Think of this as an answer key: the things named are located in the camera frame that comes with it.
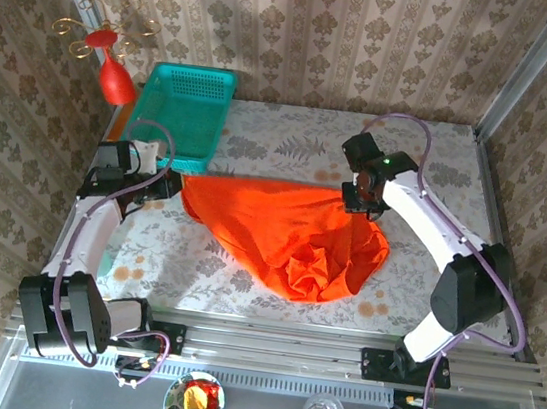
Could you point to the orange t-shirt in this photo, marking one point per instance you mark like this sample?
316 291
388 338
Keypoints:
261 223

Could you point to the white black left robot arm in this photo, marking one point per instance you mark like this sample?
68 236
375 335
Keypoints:
88 235

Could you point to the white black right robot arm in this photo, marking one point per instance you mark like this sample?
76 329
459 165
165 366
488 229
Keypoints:
428 220

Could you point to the orange wooden board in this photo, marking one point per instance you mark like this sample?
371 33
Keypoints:
125 119

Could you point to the green translucent cup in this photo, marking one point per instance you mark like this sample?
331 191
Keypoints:
106 258

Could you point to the red vase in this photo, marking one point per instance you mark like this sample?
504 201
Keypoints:
117 83

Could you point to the floral tablecloth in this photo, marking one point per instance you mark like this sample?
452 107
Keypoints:
288 131

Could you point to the teal plastic basket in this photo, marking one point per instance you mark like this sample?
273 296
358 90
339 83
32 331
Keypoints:
190 113

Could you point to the black yellow power connector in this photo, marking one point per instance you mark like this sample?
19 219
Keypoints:
134 365
409 403

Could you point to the patterned bowl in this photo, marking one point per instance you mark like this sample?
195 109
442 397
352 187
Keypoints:
172 403

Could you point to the red yellow wrapped snack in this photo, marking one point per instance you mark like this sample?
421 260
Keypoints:
199 401

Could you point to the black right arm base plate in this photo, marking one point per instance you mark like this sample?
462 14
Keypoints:
373 364

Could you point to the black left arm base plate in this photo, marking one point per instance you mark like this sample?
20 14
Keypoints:
175 338

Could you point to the aluminium extrusion frame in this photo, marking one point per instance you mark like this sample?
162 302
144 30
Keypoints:
285 347

